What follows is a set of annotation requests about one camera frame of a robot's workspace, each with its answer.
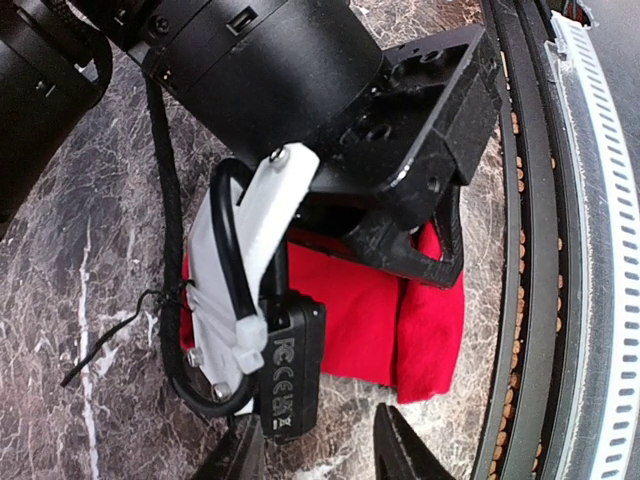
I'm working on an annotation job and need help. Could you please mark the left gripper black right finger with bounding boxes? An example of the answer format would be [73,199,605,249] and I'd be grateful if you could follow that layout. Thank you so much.
[373,403,454,480]

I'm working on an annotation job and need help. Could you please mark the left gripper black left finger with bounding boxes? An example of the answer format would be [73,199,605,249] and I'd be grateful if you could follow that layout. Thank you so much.
[192,414,265,480]

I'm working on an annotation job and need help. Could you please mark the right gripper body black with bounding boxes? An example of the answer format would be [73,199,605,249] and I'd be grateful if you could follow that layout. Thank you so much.
[124,1,500,230]

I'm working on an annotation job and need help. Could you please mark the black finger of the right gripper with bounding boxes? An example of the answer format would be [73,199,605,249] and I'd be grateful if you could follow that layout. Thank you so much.
[299,205,463,288]
[433,185,463,270]

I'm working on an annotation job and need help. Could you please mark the red santa sock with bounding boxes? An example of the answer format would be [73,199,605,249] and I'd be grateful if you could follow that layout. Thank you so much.
[179,219,466,405]

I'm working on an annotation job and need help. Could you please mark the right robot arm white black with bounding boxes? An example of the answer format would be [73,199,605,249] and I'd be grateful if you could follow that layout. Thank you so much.
[1,1,501,288]

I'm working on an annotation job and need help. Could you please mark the black front rail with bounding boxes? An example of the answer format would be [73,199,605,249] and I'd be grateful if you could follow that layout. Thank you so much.
[472,1,583,479]

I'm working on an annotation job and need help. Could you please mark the white slotted cable duct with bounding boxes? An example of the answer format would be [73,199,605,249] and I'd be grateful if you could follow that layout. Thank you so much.
[548,13,639,479]

